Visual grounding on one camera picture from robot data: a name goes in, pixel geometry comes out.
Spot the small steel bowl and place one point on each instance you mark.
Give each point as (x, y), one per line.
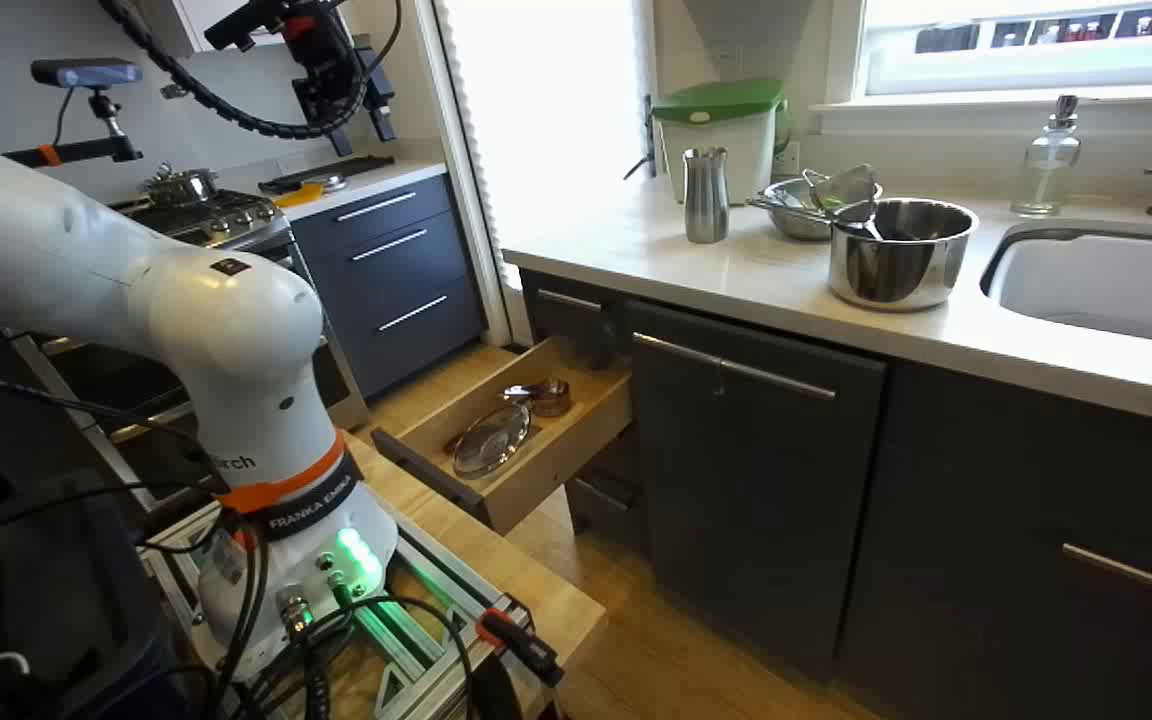
(801, 206)

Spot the blue drawer cabinet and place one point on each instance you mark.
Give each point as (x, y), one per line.
(392, 278)

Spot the white bin with green lid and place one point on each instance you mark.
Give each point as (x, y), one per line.
(743, 116)

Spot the clear soap dispenser bottle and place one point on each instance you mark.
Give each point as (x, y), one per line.
(1049, 160)

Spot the glass lid in drawer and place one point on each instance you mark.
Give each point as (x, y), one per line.
(505, 431)

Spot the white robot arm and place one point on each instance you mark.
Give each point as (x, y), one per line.
(238, 334)

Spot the sink basin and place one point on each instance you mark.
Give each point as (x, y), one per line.
(1085, 272)

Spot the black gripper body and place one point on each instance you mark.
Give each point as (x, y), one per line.
(339, 70)

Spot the open wooden drawer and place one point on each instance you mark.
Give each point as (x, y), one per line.
(557, 448)

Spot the stovetop with kettle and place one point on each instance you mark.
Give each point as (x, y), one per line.
(198, 208)

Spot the dark cabinet door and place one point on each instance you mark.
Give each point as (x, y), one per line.
(752, 459)

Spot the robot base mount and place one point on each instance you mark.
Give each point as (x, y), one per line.
(446, 628)

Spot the black camera on stand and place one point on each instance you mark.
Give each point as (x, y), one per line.
(96, 76)

